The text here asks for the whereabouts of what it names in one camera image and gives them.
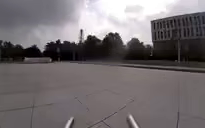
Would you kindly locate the row of trees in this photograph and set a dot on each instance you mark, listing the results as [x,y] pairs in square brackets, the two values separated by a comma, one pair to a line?
[100,46]

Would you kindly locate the grey paved plaza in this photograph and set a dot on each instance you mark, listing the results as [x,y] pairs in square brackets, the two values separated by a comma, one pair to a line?
[90,83]

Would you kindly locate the tall tower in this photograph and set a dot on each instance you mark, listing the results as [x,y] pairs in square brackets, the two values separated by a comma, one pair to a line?
[81,35]

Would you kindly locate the robot's own part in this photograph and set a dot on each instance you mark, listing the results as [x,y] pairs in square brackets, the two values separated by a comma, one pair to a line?
[69,122]
[132,121]

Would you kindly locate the raised kerb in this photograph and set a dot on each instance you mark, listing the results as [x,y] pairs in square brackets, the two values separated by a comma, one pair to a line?
[170,68]

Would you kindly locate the grass strip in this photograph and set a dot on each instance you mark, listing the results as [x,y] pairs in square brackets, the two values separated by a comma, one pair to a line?
[176,63]

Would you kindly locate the grey office building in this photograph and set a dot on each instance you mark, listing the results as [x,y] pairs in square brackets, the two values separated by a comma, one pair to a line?
[186,33]

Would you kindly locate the low white wall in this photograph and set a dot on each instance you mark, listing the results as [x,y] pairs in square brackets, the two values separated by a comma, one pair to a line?
[37,60]

